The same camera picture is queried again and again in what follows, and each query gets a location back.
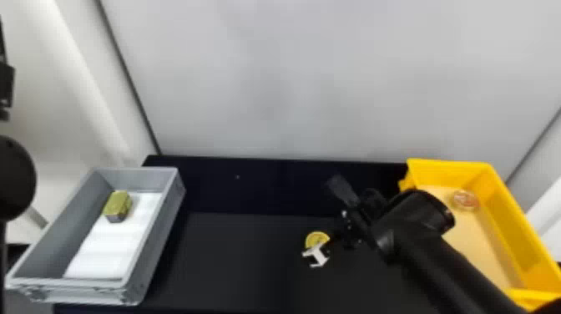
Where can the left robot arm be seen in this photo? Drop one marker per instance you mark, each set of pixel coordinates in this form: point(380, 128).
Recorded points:
point(15, 175)

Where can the grey box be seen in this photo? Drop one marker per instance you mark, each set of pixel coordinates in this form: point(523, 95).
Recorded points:
point(52, 254)

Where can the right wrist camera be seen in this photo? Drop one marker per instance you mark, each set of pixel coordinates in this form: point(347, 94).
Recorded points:
point(342, 189)

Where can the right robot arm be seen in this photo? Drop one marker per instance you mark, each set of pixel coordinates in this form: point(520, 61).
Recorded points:
point(421, 237)

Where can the olive yellow packet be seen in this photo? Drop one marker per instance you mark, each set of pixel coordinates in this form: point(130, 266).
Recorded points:
point(116, 206)

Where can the white foam pad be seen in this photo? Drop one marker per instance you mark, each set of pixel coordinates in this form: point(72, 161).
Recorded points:
point(114, 250)

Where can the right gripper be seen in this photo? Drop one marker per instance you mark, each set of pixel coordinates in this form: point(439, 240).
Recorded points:
point(349, 232)

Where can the yellow tray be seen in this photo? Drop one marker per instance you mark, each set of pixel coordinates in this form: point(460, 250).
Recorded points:
point(495, 245)

